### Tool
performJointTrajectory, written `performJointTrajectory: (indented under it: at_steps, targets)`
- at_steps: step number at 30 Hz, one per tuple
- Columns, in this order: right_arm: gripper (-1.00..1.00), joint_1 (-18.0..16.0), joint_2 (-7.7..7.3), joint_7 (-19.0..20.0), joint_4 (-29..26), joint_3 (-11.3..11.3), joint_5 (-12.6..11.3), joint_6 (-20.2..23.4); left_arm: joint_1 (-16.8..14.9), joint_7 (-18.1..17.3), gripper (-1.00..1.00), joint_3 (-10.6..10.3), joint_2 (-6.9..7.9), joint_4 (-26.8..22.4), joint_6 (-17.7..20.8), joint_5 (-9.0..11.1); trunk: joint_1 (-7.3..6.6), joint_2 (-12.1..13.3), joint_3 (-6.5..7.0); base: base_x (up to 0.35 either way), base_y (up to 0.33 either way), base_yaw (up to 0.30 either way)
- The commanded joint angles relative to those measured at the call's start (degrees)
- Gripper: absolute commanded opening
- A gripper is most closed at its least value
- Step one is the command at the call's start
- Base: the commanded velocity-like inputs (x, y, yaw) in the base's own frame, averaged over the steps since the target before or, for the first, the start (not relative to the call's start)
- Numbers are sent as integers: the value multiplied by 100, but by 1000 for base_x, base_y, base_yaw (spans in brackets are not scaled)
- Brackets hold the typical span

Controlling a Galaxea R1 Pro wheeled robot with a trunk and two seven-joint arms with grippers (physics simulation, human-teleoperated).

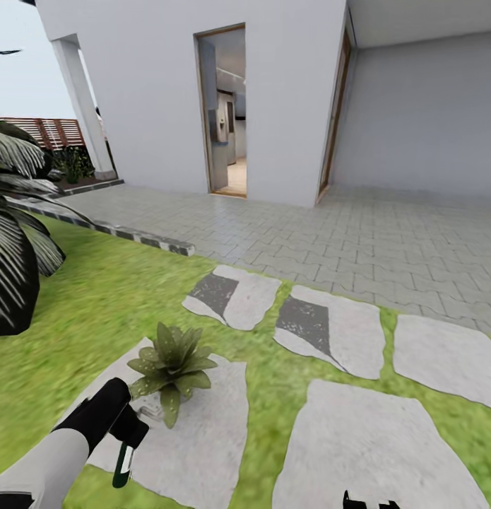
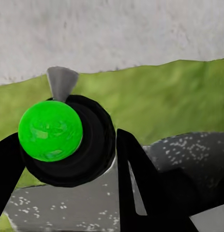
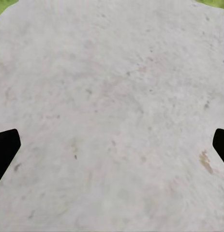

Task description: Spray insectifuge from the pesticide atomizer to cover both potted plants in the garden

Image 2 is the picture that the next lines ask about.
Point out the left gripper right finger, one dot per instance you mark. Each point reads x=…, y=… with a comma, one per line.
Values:
x=164, y=212

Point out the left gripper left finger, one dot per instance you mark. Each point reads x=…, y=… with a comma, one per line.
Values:
x=11, y=167

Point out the insectifuge atomizer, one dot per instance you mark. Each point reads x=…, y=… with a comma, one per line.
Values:
x=67, y=140

